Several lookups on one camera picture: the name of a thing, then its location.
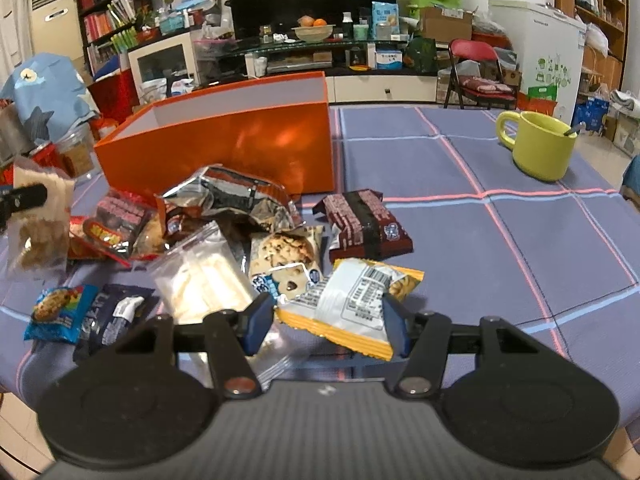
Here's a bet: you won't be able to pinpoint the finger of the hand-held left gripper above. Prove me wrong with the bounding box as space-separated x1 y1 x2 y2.
0 184 49 233

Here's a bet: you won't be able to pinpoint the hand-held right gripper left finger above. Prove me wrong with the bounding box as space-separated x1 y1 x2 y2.
107 292 276 401

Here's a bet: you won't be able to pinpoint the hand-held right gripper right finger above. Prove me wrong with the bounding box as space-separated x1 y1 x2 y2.
382 292 548 401

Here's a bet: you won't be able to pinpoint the clear packet of beige snacks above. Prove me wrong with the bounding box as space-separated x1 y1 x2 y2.
9 156 77 281

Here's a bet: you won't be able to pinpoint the yellow and white snack packet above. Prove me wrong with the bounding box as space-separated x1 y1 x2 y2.
275 258 425 362

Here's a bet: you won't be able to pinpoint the dark red snack packet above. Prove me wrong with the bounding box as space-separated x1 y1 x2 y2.
312 188 414 262

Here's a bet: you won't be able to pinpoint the blue cookie packet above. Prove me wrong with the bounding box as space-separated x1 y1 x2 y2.
24 284 99 345

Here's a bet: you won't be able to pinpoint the silver crinkled snack bag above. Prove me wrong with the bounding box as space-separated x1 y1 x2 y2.
155 164 304 243

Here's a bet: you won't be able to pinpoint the orange cardboard box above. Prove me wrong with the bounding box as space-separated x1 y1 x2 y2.
94 71 335 200

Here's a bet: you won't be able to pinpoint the red can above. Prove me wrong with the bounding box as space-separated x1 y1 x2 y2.
35 141 65 166

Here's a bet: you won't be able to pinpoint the clear jar brown contents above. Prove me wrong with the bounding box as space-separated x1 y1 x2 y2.
56 127 97 179

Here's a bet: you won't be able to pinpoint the clear zip bag white contents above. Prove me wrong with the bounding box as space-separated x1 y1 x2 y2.
148 221 297 382

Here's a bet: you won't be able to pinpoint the chocolate chip cookie packet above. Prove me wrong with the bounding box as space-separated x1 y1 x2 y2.
248 226 326 306

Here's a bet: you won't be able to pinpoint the red packet with yellow letters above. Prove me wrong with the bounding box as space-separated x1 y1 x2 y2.
82 189 157 262

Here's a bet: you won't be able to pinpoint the blue shark cloth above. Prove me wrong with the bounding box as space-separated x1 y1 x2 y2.
0 51 102 145

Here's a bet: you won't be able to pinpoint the red box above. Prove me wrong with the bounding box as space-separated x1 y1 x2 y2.
87 69 140 122

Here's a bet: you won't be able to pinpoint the dark navy snack packet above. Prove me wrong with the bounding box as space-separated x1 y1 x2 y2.
73 283 160 367

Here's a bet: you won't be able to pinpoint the beige standing air conditioner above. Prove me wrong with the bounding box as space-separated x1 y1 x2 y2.
29 0 85 63

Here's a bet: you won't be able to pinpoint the white cabinet with glass door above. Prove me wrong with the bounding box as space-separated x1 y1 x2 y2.
127 31 199 106

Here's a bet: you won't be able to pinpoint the dark bookshelf with books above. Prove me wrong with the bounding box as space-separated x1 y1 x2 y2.
71 0 151 78

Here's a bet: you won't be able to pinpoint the yellow-green mug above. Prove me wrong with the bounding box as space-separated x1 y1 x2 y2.
495 110 580 183

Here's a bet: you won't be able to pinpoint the white glass-top television stand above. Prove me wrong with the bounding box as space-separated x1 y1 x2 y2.
197 35 453 107

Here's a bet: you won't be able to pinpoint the small blue and white box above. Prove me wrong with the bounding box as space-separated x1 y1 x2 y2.
375 49 405 71

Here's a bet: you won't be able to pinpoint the dark green bag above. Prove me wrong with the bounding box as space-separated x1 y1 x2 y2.
403 36 439 74

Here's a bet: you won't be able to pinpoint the red folding chair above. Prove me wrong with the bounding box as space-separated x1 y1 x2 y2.
443 38 519 111

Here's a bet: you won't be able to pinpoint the pale fruit bowl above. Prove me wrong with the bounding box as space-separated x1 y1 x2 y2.
291 24 335 44

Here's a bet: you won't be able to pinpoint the brown cardboard box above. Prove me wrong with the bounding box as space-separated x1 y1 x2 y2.
419 6 474 44

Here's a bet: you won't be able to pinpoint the tall blue carton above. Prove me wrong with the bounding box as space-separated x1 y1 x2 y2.
371 1 400 41

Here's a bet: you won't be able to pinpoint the wooden shelf unit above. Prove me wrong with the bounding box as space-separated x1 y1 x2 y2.
552 0 632 106

